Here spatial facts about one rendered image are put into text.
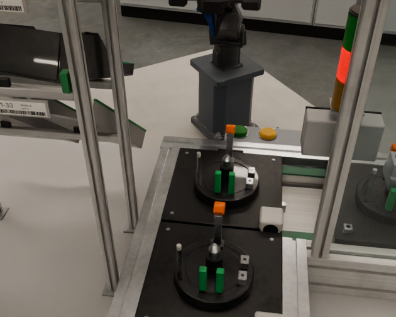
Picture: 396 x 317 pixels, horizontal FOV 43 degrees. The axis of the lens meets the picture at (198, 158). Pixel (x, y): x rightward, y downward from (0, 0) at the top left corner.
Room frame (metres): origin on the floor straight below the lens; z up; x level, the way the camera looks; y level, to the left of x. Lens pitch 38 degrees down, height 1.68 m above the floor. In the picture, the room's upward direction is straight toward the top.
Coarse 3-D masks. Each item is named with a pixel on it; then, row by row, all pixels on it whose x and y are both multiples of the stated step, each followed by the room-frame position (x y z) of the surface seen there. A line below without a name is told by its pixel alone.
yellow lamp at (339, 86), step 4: (336, 80) 0.66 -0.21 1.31; (336, 84) 0.65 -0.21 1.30; (340, 84) 0.65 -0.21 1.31; (336, 88) 0.65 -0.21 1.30; (340, 88) 0.65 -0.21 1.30; (336, 92) 0.65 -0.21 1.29; (340, 92) 0.64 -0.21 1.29; (336, 96) 0.65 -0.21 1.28; (340, 96) 0.64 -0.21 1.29; (332, 100) 0.66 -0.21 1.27; (336, 100) 0.65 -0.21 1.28; (340, 100) 0.64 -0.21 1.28; (332, 104) 0.66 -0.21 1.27; (336, 104) 0.65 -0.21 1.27; (336, 108) 0.64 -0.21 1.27
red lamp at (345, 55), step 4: (344, 52) 0.65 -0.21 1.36; (348, 52) 0.65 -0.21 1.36; (340, 56) 0.66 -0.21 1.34; (344, 56) 0.65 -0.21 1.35; (348, 56) 0.64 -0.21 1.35; (340, 60) 0.66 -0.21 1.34; (344, 60) 0.65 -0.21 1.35; (348, 60) 0.64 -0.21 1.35; (340, 64) 0.66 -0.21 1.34; (344, 64) 0.65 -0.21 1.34; (340, 68) 0.65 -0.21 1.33; (344, 68) 0.64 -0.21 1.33; (340, 72) 0.65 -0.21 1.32; (344, 72) 0.64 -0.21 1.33; (336, 76) 0.66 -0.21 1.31; (340, 76) 0.65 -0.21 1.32; (344, 76) 0.64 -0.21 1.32; (340, 80) 0.65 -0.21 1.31; (344, 80) 0.64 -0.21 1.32
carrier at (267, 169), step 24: (192, 168) 0.86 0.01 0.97; (216, 168) 0.84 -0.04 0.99; (240, 168) 0.84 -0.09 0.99; (264, 168) 0.86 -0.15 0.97; (168, 192) 0.78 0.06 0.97; (192, 192) 0.78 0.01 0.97; (216, 192) 0.76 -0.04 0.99; (240, 192) 0.76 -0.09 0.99; (264, 192) 0.78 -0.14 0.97; (168, 216) 0.71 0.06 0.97; (192, 216) 0.71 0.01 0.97; (240, 216) 0.71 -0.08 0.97; (264, 216) 0.69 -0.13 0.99
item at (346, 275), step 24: (288, 168) 0.89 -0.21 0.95; (312, 168) 0.89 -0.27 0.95; (288, 192) 0.84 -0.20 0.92; (312, 192) 0.84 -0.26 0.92; (288, 216) 0.76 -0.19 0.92; (312, 216) 0.76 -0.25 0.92; (312, 264) 0.61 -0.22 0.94; (336, 264) 0.61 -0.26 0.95; (360, 264) 0.60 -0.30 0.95; (384, 264) 0.60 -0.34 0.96; (312, 288) 0.61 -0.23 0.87; (336, 288) 0.61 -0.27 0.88; (360, 288) 0.60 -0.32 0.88; (384, 288) 0.59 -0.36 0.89
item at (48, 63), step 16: (0, 32) 0.71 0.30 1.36; (16, 32) 0.70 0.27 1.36; (32, 32) 0.69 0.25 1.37; (48, 32) 0.69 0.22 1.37; (0, 48) 0.70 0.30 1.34; (16, 48) 0.69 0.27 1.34; (32, 48) 0.68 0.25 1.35; (48, 48) 0.68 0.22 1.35; (64, 48) 0.68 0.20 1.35; (96, 48) 0.77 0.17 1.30; (0, 64) 0.69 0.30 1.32; (16, 64) 0.68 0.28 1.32; (32, 64) 0.68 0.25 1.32; (48, 64) 0.67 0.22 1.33; (64, 64) 0.68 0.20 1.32; (96, 64) 0.76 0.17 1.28; (128, 64) 0.88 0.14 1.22; (48, 80) 0.66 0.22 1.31
